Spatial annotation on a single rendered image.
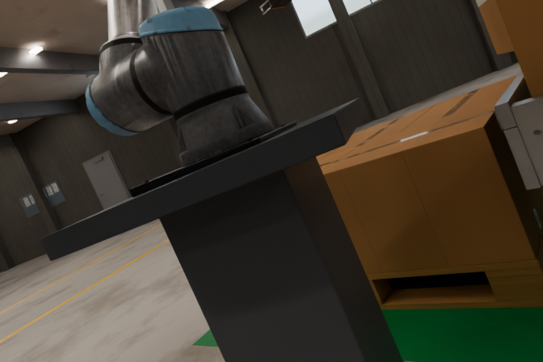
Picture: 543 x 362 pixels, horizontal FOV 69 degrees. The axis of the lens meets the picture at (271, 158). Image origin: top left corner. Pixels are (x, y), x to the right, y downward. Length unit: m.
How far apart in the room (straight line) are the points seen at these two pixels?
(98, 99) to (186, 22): 0.27
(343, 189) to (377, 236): 0.20
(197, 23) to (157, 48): 0.08
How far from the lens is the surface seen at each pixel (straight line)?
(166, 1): 4.87
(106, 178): 12.99
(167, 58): 0.74
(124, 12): 0.96
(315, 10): 10.13
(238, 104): 0.72
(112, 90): 0.85
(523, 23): 1.16
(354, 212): 1.43
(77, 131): 13.38
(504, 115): 1.04
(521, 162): 1.06
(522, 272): 1.36
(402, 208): 1.35
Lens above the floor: 0.76
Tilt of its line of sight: 4 degrees down
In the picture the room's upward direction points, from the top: 24 degrees counter-clockwise
